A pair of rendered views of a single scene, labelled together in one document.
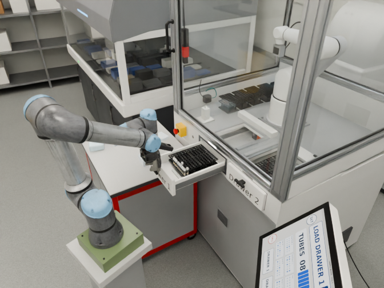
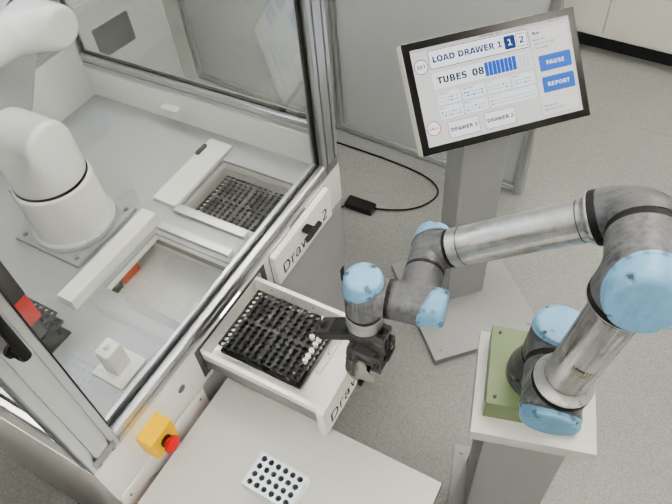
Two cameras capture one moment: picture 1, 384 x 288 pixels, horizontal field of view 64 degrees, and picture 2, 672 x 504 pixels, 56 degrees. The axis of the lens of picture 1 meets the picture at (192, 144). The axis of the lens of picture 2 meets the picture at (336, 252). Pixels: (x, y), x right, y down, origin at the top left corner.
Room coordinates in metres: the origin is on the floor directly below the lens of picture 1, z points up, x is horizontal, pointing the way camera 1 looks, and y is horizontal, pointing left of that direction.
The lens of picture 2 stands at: (1.61, 0.81, 2.15)
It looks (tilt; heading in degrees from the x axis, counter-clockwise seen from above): 50 degrees down; 244
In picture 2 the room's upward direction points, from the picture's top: 6 degrees counter-clockwise
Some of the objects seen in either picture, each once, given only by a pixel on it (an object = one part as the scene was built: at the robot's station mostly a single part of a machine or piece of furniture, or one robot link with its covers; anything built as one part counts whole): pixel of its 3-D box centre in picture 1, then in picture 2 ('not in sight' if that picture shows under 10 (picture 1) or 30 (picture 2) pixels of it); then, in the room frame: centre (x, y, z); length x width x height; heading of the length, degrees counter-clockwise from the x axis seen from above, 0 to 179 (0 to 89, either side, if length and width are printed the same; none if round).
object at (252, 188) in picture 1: (244, 185); (302, 234); (1.18, -0.27, 0.87); 0.29 x 0.02 x 0.11; 31
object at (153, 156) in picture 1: (150, 149); (369, 340); (1.27, 0.21, 1.05); 0.09 x 0.08 x 0.12; 121
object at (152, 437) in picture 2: (180, 130); (158, 436); (1.73, 0.07, 0.88); 0.07 x 0.05 x 0.07; 31
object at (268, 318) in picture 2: (192, 161); (278, 339); (1.39, -0.01, 0.87); 0.22 x 0.18 x 0.06; 121
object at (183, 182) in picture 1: (194, 162); (276, 339); (1.40, -0.01, 0.86); 0.40 x 0.26 x 0.06; 121
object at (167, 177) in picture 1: (161, 172); (351, 371); (1.29, 0.17, 0.87); 0.29 x 0.02 x 0.11; 31
